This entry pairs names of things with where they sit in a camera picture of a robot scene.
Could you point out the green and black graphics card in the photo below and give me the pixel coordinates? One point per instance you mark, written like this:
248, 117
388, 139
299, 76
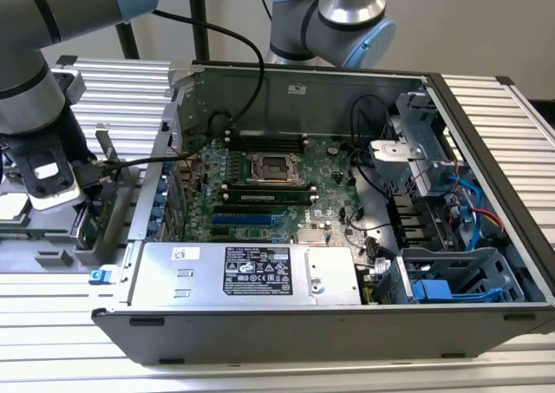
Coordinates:
97, 226

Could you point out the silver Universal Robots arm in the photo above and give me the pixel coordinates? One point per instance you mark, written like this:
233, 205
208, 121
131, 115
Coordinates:
347, 20

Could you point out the black table corner cap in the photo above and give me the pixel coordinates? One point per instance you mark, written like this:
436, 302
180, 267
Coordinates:
505, 80
66, 60

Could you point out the grey parts rack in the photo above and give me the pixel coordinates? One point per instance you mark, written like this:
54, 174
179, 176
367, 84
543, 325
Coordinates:
47, 219

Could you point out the silver CPU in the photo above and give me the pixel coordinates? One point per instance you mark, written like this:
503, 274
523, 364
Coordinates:
11, 206

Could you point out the blue card retention clip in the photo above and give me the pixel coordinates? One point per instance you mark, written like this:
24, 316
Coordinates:
167, 165
158, 201
161, 186
153, 227

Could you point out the black slanted tripod leg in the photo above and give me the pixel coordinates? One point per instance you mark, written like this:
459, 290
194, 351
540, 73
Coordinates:
129, 46

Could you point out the small blue plastic clip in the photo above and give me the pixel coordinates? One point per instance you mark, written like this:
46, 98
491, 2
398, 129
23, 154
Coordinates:
99, 277

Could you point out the black expansion slot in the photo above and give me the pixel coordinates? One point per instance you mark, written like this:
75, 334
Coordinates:
243, 209

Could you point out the silver power supply unit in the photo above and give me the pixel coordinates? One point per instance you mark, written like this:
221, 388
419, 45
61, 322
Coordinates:
195, 280

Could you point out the blue expansion slot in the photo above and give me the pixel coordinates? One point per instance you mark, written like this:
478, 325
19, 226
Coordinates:
243, 220

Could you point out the CPU socket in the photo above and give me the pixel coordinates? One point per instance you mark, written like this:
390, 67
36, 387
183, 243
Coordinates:
275, 167

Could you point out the green motherboard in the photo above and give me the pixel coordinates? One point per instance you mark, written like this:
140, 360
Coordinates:
321, 185

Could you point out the silver finned heat sink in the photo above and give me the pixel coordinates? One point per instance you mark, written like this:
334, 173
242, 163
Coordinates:
311, 236

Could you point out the silver coin cell battery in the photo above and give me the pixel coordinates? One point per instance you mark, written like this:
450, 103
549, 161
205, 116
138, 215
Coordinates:
332, 150

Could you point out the grey open PC case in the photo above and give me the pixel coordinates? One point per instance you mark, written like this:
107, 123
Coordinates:
303, 336

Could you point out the silver metal drive cage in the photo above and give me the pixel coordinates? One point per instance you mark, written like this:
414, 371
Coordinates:
416, 119

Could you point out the blue disk bay latch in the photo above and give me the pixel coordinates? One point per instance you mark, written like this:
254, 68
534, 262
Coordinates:
431, 290

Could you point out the grey plastic disk bay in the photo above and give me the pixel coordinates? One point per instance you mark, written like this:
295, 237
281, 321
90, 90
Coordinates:
451, 263

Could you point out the small silver wrist camera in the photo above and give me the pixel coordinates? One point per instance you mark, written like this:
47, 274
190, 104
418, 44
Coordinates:
69, 85

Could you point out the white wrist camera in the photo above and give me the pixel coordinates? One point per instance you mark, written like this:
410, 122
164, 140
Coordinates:
56, 200

